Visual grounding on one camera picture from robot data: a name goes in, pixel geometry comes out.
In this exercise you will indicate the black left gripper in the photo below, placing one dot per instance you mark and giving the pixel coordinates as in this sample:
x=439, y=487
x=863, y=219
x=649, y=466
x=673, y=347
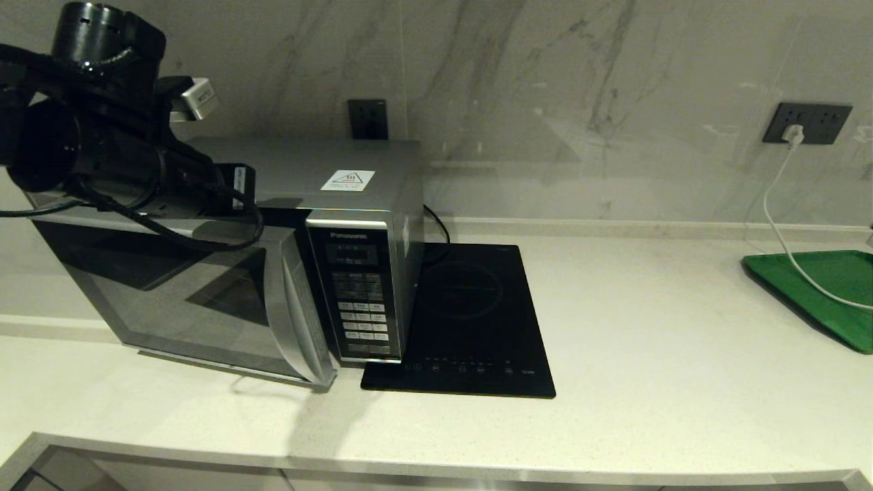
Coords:
x=198, y=184

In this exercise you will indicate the microwave door with dark glass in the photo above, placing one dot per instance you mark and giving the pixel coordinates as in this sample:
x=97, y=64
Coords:
x=170, y=300

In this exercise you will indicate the silver Panasonic microwave body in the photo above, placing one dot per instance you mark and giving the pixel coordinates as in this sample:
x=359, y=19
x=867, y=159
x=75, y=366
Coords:
x=307, y=160

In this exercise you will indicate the white triangle warning sticker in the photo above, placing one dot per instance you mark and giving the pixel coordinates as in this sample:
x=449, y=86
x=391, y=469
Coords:
x=348, y=180

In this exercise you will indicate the black induction cooktop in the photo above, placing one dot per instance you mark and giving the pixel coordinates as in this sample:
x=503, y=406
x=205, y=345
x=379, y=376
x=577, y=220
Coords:
x=477, y=307

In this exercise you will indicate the white power plug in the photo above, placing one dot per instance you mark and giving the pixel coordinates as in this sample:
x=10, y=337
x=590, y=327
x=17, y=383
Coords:
x=794, y=136

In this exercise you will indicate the green plastic tray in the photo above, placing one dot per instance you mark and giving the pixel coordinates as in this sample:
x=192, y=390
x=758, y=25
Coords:
x=825, y=286

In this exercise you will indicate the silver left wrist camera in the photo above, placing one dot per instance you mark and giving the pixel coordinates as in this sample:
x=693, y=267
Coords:
x=198, y=99

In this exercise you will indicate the small black wall socket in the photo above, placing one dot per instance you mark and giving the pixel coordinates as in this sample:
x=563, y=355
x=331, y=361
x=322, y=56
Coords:
x=368, y=119

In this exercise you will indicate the wide black wall socket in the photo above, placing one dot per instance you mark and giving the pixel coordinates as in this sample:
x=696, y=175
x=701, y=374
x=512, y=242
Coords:
x=825, y=123

